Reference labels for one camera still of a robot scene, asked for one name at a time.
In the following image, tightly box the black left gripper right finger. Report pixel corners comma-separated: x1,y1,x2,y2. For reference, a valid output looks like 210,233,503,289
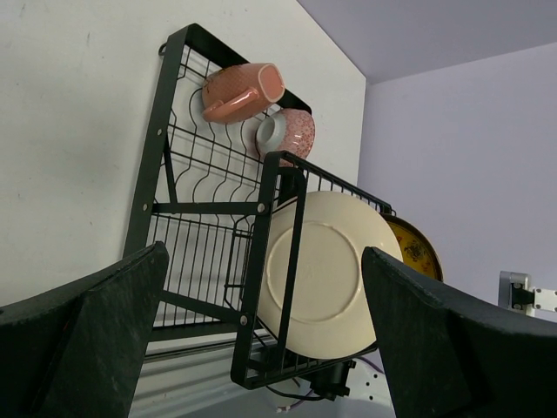
361,247,556,417

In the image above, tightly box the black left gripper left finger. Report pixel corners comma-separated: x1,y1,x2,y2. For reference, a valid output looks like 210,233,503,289
1,242,169,417

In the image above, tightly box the yellow patterned plate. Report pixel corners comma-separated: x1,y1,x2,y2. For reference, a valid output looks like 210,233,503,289
381,213,444,282

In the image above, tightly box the cream plate green brushstroke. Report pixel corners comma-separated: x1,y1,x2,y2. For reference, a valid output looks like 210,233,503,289
256,190,405,361

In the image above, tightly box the pink floral mug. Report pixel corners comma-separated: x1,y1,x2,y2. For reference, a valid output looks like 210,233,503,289
202,63,285,124

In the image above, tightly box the pink floral small bowl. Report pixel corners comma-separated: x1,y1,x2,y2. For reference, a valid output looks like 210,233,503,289
255,109,315,159

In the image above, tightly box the black wire dish rack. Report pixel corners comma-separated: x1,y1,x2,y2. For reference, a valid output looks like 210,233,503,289
124,24,392,389

